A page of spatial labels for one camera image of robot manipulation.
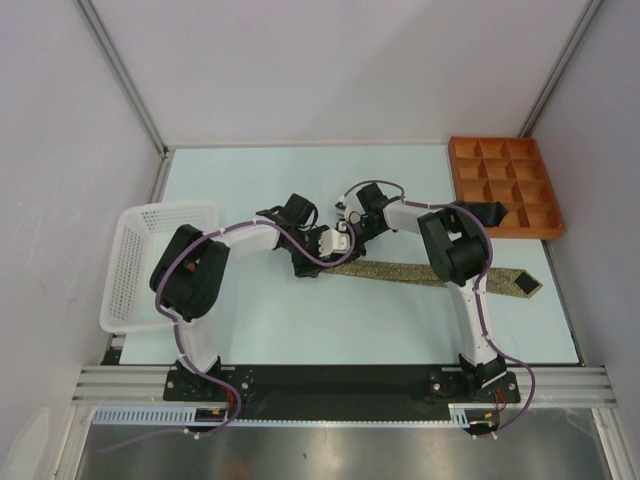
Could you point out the dark rolled tie in tray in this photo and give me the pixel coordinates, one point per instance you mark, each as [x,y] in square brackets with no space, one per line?
[489,214]

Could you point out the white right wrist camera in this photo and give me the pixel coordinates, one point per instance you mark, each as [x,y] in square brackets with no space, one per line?
[346,212]

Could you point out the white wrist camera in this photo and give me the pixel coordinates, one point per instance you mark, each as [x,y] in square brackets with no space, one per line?
[338,240]
[346,212]

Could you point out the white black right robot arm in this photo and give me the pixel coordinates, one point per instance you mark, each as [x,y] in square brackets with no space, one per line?
[460,253]

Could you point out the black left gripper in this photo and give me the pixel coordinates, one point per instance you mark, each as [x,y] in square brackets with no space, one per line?
[301,269]

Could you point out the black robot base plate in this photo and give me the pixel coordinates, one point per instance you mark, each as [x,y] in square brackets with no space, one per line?
[421,382]

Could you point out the white perforated plastic basket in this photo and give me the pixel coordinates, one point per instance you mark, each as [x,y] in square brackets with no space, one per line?
[141,236]

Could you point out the orange compartment tray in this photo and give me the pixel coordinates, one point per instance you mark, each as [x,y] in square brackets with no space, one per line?
[510,171]

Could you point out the aluminium front frame rail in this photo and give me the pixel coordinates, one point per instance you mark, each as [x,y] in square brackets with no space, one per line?
[571,386]

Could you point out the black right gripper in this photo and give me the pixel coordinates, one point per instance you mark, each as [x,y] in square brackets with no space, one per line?
[357,251]

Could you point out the white slotted cable duct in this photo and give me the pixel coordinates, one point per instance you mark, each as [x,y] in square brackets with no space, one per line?
[156,415]

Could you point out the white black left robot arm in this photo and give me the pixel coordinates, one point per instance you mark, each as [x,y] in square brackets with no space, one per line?
[188,277]

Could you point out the olive gold patterned tie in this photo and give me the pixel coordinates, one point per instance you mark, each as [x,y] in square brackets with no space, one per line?
[511,282]

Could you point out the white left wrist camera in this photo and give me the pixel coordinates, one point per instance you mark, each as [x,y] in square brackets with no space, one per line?
[338,240]

